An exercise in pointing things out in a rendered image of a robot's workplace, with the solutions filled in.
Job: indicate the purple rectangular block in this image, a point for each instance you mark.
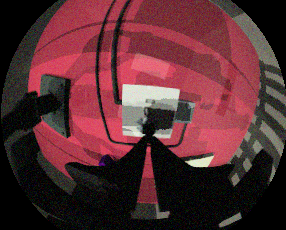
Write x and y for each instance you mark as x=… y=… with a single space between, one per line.
x=106 y=160

